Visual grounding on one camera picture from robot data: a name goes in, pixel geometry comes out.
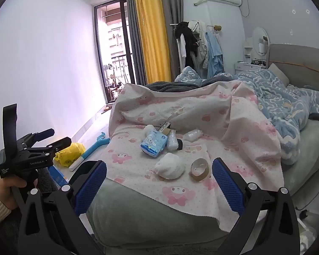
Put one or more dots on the blue packet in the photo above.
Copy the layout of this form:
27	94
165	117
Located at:
58	178

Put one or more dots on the blue plush toy stick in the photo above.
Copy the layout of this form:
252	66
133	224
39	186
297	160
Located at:
91	150

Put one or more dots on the blue printed blanket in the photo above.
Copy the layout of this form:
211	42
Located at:
281	98

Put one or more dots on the grey blanket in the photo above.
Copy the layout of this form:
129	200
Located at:
170	86

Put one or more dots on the pink printed cloth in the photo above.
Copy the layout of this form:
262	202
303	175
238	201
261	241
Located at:
202	106

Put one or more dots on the grey pillow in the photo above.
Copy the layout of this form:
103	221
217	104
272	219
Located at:
277	71

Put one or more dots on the white vanity table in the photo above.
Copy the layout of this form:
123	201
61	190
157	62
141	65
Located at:
246	65

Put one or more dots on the yellow plastic bag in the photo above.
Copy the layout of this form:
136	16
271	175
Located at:
69	154

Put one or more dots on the blue tissue pack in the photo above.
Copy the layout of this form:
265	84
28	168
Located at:
153	143

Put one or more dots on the person's left hand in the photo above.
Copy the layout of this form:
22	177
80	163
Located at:
8	191

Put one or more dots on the cardboard tape roll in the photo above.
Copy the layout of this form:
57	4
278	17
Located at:
199	170

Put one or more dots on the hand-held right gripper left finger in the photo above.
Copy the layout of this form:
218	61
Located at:
91	188

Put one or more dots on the white coat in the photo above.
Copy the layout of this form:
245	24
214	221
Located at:
200	47

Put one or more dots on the white tissue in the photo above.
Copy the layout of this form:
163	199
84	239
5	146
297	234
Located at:
192	135

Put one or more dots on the grey headboard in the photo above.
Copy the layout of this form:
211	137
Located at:
308	63

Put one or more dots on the yellow curtain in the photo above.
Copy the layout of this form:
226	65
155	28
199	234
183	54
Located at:
151	32

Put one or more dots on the light blue shirt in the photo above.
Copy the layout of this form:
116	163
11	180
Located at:
215	55

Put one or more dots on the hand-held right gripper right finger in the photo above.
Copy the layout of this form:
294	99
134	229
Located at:
227	188

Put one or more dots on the grey curtain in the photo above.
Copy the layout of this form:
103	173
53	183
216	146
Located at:
133	45
174	5

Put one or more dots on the large white tissue ball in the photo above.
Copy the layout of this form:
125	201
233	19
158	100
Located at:
168	166

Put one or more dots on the balcony door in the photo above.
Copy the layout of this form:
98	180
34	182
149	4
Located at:
114	45

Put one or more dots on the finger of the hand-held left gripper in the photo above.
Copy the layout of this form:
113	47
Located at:
46	132
61	142

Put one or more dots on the bed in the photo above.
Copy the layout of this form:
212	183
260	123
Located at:
148	217

